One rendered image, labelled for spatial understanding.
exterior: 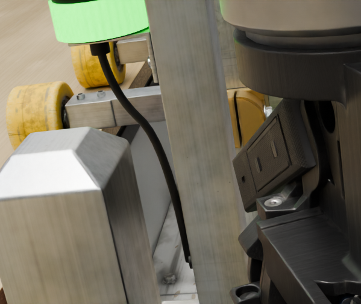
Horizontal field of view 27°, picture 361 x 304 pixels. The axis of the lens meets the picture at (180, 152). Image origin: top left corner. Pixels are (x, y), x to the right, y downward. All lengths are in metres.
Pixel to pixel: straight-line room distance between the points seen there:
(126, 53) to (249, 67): 0.81
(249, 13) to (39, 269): 0.09
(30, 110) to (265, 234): 0.57
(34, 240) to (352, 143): 0.09
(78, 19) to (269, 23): 0.25
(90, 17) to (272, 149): 0.20
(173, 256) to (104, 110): 0.43
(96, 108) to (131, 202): 0.56
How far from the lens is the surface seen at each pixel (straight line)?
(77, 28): 0.44
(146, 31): 0.44
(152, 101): 0.77
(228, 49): 0.70
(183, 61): 0.44
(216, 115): 0.45
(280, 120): 0.24
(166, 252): 1.17
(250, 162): 0.30
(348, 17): 0.19
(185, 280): 1.09
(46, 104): 0.78
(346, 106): 0.19
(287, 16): 0.19
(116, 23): 0.43
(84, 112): 0.78
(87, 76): 1.02
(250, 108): 0.68
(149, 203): 1.18
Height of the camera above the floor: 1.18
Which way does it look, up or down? 21 degrees down
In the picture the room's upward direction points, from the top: 10 degrees counter-clockwise
